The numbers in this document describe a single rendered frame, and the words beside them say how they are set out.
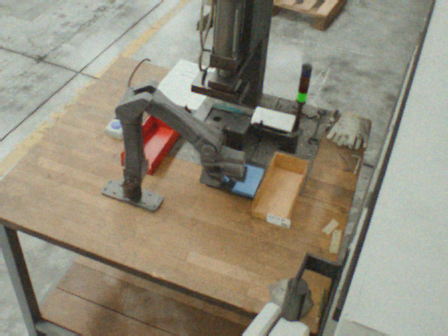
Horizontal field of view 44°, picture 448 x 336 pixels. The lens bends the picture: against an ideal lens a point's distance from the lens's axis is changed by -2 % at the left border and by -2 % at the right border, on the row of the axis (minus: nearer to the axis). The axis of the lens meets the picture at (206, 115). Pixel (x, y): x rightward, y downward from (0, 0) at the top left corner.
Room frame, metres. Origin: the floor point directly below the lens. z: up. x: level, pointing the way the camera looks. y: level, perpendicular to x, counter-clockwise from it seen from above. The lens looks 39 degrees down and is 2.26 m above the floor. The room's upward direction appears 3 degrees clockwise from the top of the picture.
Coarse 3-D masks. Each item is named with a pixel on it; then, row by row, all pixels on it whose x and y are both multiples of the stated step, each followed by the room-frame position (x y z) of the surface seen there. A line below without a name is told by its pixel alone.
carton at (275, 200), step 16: (272, 160) 1.38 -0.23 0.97; (288, 160) 1.40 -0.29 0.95; (304, 160) 1.39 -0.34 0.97; (272, 176) 1.37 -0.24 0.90; (288, 176) 1.37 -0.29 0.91; (304, 176) 1.33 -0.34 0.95; (272, 192) 1.29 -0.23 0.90; (288, 192) 1.30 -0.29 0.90; (256, 208) 1.22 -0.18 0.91; (272, 208) 1.22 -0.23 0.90; (288, 208) 1.23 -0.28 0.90; (288, 224) 1.15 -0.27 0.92
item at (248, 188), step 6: (252, 168) 1.39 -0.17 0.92; (258, 168) 1.39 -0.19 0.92; (258, 174) 1.36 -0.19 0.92; (246, 180) 1.33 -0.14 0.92; (252, 180) 1.33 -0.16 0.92; (258, 180) 1.33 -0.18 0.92; (240, 186) 1.30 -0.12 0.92; (246, 186) 1.30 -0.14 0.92; (252, 186) 1.30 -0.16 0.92; (234, 192) 1.27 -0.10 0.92; (240, 192) 1.26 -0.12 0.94; (246, 192) 1.26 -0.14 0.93; (252, 192) 1.27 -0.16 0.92
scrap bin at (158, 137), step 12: (156, 120) 1.61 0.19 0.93; (144, 132) 1.55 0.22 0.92; (156, 132) 1.57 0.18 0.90; (168, 132) 1.58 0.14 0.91; (144, 144) 1.50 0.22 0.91; (156, 144) 1.51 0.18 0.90; (168, 144) 1.47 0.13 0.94; (120, 156) 1.39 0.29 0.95; (156, 156) 1.39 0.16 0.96; (156, 168) 1.38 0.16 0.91
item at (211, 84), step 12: (204, 72) 1.63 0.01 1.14; (216, 72) 1.58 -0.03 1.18; (228, 72) 1.56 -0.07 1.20; (240, 72) 1.61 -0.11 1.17; (192, 84) 1.56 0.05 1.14; (204, 84) 1.56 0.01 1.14; (216, 84) 1.52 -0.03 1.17; (228, 84) 1.51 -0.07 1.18; (240, 84) 1.57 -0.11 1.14; (216, 96) 1.53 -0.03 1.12; (228, 96) 1.51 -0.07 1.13; (240, 96) 1.51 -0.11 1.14
